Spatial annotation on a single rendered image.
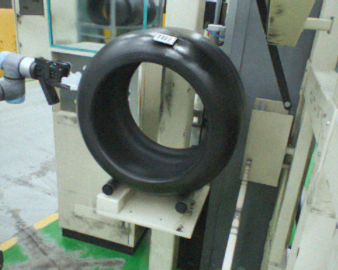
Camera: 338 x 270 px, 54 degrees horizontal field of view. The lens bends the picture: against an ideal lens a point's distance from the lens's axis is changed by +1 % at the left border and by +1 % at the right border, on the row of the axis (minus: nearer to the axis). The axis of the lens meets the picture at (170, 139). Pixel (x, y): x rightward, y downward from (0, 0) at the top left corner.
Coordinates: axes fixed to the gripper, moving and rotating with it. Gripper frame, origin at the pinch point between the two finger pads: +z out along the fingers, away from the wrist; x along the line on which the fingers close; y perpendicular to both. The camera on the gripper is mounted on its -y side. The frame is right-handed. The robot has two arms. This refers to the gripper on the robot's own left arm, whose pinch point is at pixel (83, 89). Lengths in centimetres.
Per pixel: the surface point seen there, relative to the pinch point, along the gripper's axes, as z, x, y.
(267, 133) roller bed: 69, 18, -3
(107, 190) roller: 19.9, -11.9, -30.2
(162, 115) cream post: 24.7, 25.2, -10.5
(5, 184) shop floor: -116, 93, -138
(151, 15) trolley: -129, 415, -5
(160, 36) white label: 28.9, -10.3, 26.4
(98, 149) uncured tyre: 14.6, -12.4, -14.9
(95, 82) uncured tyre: 10.9, -12.3, 8.1
